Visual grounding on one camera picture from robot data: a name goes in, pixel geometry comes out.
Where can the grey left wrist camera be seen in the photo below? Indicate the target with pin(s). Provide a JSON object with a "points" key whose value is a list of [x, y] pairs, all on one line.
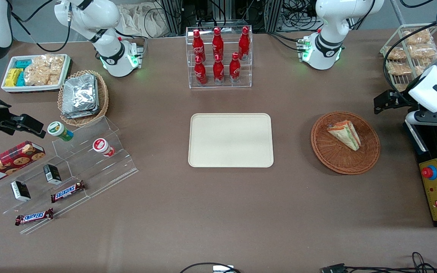
{"points": [[412, 118]]}

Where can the clear acrylic stepped stand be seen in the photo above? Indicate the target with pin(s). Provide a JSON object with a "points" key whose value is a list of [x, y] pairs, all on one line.
{"points": [[97, 170]]}

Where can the red cola bottle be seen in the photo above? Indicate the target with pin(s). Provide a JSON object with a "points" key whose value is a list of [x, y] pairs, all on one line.
{"points": [[200, 72], [217, 41], [219, 70], [235, 68], [244, 41], [198, 43]]}

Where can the clear acrylic bottle rack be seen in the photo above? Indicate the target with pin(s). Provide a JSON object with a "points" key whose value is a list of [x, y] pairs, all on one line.
{"points": [[227, 85]]}

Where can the beige plastic tray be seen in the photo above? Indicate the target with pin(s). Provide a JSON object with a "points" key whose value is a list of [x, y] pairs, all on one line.
{"points": [[230, 140]]}

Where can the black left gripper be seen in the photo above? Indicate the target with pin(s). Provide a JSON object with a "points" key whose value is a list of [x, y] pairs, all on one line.
{"points": [[399, 97]]}

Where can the red lidded cup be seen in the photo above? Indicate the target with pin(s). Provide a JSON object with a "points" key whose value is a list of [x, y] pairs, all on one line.
{"points": [[102, 147]]}

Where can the dark equipment rack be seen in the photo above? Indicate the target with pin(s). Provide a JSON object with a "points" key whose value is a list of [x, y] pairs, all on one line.
{"points": [[203, 13]]}

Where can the small silver device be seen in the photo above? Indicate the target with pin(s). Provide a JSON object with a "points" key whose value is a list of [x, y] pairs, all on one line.
{"points": [[223, 269]]}

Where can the round brown wicker basket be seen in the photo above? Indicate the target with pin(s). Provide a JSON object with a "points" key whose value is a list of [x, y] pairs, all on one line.
{"points": [[332, 155]]}

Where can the yellow snack packet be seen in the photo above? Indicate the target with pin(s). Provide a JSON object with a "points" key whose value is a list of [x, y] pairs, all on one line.
{"points": [[13, 77]]}

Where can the green lidded cup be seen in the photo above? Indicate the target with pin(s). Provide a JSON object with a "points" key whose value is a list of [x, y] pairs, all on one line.
{"points": [[59, 131]]}

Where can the brown Snickers bar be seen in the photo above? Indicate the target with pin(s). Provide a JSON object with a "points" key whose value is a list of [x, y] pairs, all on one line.
{"points": [[68, 191], [34, 217]]}

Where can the oval light wicker basket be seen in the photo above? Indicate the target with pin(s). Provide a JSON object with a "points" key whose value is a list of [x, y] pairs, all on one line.
{"points": [[102, 94]]}

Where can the black yellow control box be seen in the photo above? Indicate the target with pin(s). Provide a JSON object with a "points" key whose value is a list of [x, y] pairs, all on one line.
{"points": [[436, 212]]}

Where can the teal snack packet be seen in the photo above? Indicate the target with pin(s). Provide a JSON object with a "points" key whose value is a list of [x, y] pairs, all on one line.
{"points": [[23, 63], [21, 79]]}

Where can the crumpled beige cloth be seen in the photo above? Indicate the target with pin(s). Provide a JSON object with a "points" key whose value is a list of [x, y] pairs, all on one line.
{"points": [[142, 21]]}

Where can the white rectangular snack tray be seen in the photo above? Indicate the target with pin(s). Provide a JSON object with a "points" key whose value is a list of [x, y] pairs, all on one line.
{"points": [[36, 88]]}

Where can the red emergency stop button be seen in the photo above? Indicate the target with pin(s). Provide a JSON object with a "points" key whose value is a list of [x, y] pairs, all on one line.
{"points": [[428, 172]]}

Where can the silver foil wrapped packs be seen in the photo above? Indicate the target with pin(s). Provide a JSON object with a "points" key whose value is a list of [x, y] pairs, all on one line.
{"points": [[79, 94]]}

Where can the wrapped bread packet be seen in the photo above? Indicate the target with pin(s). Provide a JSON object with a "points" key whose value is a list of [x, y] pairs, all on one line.
{"points": [[401, 87], [395, 54], [398, 68], [417, 37], [423, 51]]}

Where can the small black box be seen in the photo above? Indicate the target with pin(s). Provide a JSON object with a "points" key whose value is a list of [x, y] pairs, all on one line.
{"points": [[20, 190], [52, 174]]}

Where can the red tartan cookie box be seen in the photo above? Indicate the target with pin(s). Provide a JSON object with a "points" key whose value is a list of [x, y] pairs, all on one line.
{"points": [[10, 161]]}

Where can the grey metal post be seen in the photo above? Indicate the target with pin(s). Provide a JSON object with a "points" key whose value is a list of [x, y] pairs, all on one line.
{"points": [[397, 11]]}

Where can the clear bag of crackers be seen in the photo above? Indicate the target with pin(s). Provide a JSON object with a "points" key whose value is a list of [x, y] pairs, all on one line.
{"points": [[44, 70]]}

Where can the triangular sandwich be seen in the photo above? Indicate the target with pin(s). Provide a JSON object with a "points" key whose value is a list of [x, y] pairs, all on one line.
{"points": [[345, 134]]}

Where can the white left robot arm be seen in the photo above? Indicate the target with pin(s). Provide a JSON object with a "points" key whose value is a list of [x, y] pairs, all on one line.
{"points": [[332, 15]]}

